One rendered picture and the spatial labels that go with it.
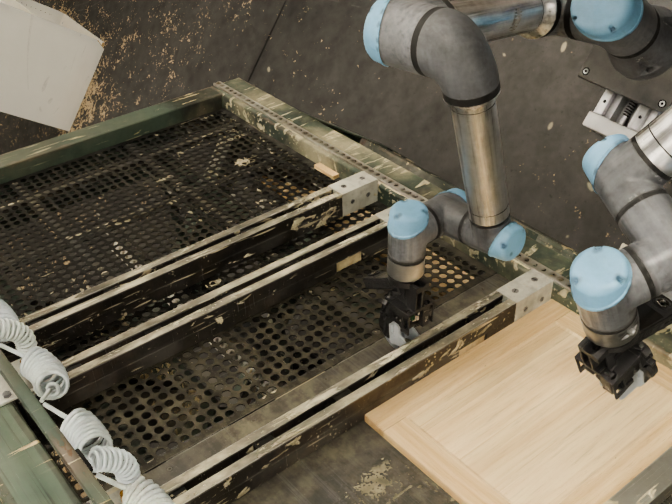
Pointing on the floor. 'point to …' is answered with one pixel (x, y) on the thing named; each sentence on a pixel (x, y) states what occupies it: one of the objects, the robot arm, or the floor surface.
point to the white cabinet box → (44, 63)
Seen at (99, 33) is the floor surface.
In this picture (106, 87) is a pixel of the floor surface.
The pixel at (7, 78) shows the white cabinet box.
